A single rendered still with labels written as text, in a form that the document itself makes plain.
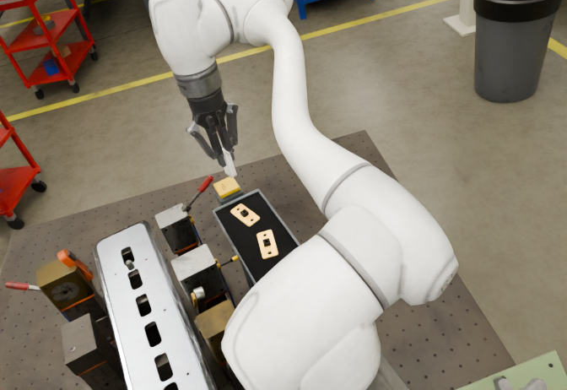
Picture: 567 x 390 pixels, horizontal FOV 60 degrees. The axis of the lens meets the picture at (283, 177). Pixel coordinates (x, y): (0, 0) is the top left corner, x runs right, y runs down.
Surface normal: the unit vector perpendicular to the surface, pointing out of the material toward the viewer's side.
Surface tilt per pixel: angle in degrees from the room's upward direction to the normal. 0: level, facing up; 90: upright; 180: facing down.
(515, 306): 0
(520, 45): 93
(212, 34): 88
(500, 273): 0
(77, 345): 0
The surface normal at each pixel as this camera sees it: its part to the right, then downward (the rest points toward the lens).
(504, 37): -0.51, 0.67
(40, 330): -0.18, -0.74
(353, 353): 0.43, 0.26
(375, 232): -0.07, -0.53
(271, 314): -0.33, -0.44
